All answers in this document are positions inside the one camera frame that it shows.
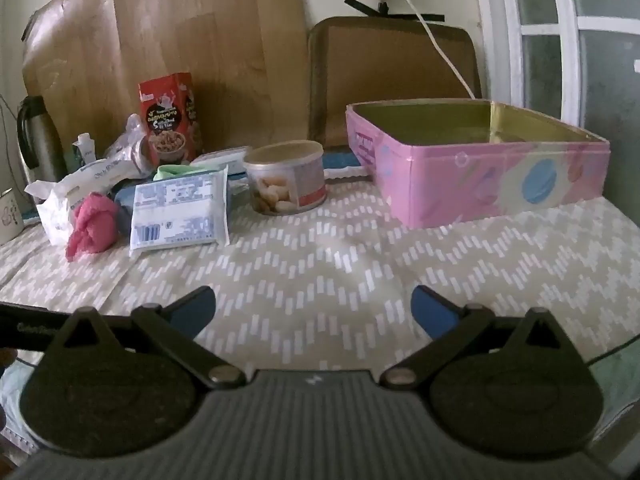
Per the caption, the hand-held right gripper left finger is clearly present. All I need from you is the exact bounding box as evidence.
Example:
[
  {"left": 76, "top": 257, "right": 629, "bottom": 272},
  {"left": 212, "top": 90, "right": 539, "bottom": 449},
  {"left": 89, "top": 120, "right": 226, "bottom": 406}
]
[{"left": 47, "top": 286, "right": 246, "bottom": 391}]

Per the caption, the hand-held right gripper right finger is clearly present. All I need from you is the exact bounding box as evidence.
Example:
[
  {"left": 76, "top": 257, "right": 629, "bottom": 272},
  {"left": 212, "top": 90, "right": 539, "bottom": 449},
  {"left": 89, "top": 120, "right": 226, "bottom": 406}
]
[{"left": 382, "top": 285, "right": 591, "bottom": 390}]

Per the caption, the white blue printed packet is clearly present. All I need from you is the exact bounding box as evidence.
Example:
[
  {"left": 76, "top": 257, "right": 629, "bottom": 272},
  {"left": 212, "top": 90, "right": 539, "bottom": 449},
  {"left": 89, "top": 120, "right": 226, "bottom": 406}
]
[{"left": 129, "top": 165, "right": 231, "bottom": 257}]

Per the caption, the pink cloth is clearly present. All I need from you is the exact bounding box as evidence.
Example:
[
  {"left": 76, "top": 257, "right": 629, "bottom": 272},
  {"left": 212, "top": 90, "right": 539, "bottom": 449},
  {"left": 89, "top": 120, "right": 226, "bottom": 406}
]
[{"left": 66, "top": 192, "right": 119, "bottom": 262}]

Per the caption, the blue cloth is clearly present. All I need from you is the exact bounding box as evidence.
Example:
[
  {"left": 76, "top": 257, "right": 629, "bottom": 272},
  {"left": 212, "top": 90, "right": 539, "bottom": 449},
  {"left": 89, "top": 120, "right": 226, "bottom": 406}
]
[{"left": 112, "top": 185, "right": 138, "bottom": 237}]

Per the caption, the pink tin box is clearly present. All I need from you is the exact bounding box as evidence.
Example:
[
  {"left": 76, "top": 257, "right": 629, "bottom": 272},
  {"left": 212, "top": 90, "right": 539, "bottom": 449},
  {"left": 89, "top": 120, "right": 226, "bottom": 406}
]
[{"left": 346, "top": 99, "right": 611, "bottom": 229}]

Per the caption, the mint green packet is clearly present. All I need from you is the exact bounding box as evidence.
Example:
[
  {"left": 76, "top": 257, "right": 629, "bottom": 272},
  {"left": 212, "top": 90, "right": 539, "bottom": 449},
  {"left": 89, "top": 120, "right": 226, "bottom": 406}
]
[{"left": 154, "top": 164, "right": 201, "bottom": 182}]

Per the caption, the white mug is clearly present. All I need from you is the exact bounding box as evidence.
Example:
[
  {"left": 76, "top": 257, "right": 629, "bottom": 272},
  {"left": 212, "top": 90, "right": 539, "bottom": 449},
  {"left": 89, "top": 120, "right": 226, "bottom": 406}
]
[{"left": 0, "top": 187, "right": 26, "bottom": 246}]

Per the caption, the beige chevron tablecloth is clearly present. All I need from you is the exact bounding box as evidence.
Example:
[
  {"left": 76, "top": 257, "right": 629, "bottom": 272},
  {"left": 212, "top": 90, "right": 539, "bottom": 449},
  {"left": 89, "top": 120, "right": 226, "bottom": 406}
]
[{"left": 0, "top": 150, "right": 640, "bottom": 366}]

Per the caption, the white tissue pack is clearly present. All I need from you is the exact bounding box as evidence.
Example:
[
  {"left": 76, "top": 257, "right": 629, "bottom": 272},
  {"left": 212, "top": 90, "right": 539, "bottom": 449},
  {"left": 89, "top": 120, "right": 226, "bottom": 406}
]
[{"left": 24, "top": 157, "right": 136, "bottom": 247}]

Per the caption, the round nut can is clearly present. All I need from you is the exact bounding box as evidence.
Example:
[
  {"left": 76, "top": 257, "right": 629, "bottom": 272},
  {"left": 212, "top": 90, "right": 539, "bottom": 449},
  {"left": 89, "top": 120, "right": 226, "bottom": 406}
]
[{"left": 243, "top": 141, "right": 327, "bottom": 216}]

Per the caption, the clear plastic bag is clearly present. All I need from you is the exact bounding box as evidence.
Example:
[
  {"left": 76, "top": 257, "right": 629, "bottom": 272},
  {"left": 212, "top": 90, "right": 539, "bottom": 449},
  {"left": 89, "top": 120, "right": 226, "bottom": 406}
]
[{"left": 102, "top": 114, "right": 153, "bottom": 178}]

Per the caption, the steel thermos flask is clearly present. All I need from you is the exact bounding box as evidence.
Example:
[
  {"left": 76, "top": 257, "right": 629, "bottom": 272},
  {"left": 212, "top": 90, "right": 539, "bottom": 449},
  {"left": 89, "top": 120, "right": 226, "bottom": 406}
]
[{"left": 16, "top": 95, "right": 66, "bottom": 196}]

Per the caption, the small green white carton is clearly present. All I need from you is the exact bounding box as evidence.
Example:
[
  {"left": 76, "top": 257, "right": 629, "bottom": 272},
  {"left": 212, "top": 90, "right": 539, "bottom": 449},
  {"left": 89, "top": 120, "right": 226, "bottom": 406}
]
[{"left": 70, "top": 133, "right": 96, "bottom": 171}]

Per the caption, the red cereal box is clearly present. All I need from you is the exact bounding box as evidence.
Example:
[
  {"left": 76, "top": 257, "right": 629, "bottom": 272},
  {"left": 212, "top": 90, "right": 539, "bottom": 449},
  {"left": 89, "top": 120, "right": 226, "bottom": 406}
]
[{"left": 139, "top": 72, "right": 203, "bottom": 164}]

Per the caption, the green quilted table cover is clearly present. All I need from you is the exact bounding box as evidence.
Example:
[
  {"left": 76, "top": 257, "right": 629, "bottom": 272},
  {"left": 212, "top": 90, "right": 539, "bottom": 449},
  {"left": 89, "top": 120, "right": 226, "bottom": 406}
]
[{"left": 585, "top": 330, "right": 640, "bottom": 461}]

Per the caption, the brown serving tray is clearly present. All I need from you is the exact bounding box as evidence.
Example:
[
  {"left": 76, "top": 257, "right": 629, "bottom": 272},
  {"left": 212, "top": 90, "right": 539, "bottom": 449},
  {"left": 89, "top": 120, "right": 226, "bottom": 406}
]
[{"left": 307, "top": 16, "right": 483, "bottom": 150}]

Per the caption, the large cardboard sheet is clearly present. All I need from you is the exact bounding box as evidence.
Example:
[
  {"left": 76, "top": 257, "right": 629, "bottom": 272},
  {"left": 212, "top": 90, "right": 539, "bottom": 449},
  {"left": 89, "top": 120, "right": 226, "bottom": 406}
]
[{"left": 20, "top": 0, "right": 313, "bottom": 181}]

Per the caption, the white power cable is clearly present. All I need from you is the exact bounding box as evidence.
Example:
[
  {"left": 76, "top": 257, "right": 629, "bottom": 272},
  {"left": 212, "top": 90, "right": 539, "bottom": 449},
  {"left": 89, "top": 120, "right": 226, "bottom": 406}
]
[{"left": 377, "top": 0, "right": 475, "bottom": 99}]

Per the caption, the white window frame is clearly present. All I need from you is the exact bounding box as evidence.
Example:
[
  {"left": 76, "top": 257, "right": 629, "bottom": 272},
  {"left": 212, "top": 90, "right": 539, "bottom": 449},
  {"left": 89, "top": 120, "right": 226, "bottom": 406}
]
[{"left": 472, "top": 0, "right": 640, "bottom": 141}]

